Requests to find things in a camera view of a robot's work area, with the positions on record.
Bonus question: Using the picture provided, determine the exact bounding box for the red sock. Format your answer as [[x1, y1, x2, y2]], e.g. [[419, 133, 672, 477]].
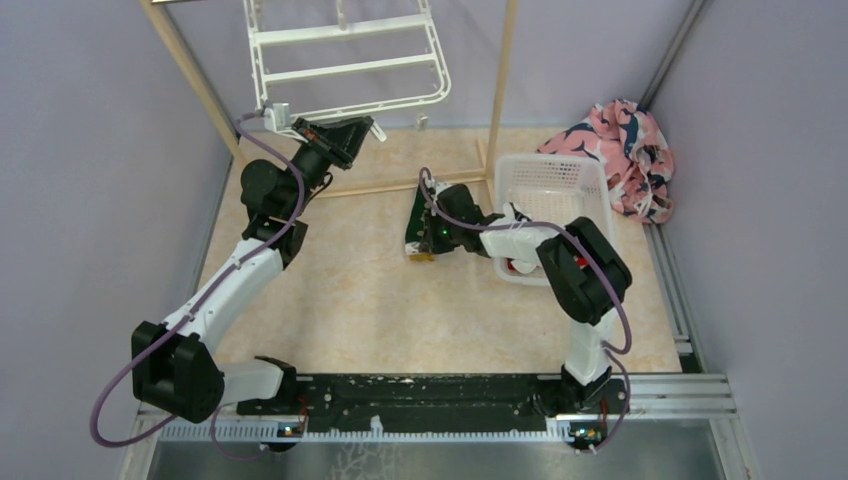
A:
[[506, 256, 588, 275]]

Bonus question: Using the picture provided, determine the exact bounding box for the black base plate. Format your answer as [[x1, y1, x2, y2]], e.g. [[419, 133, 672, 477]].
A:
[[236, 373, 625, 434]]

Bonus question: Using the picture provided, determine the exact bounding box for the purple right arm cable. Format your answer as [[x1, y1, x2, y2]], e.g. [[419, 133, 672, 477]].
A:
[[417, 166, 634, 455]]

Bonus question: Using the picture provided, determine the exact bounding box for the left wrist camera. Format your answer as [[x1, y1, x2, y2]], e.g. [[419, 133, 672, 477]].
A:
[[261, 101, 292, 134]]

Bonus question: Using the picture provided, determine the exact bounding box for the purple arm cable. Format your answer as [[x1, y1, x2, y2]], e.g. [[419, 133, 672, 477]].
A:
[[89, 111, 307, 462], [417, 166, 634, 455]]

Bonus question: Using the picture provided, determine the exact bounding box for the white plastic clip hanger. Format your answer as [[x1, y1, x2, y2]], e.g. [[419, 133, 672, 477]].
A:
[[243, 1, 452, 137]]

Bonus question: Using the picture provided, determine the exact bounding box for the green dotted sock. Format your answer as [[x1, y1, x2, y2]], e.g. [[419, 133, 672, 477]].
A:
[[404, 189, 435, 262]]

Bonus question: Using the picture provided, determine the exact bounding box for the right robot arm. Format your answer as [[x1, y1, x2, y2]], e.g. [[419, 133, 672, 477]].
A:
[[419, 180, 632, 412]]

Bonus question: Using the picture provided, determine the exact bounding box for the wooden drying rack frame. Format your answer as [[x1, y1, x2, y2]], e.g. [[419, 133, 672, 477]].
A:
[[135, 0, 521, 203]]

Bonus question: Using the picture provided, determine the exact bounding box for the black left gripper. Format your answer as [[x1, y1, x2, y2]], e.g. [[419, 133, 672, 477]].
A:
[[283, 115, 371, 217]]

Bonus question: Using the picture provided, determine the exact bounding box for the white plastic laundry basket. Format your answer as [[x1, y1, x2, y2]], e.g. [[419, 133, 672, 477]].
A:
[[493, 153, 618, 247]]

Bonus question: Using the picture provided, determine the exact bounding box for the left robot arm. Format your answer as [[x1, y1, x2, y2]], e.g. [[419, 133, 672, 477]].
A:
[[131, 116, 374, 423]]

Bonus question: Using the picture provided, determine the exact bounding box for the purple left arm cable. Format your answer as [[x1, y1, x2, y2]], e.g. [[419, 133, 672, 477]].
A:
[[89, 111, 307, 462]]

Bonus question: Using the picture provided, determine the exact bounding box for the pink patterned cloth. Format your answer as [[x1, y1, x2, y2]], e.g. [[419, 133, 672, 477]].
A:
[[536, 99, 675, 224]]

